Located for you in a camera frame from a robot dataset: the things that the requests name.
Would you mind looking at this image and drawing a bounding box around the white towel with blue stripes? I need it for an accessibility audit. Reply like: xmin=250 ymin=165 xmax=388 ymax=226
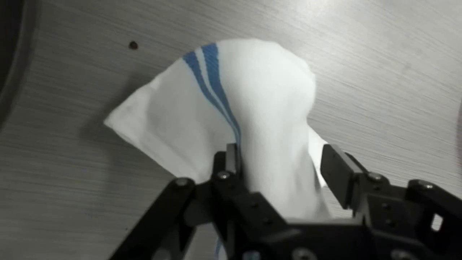
xmin=103 ymin=37 xmax=353 ymax=223

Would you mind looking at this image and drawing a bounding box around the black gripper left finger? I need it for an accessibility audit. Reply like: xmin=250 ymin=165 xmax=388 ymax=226
xmin=110 ymin=142 xmax=291 ymax=260

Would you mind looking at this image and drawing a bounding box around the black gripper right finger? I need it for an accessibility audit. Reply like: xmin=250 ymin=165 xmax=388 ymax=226
xmin=321 ymin=143 xmax=462 ymax=260

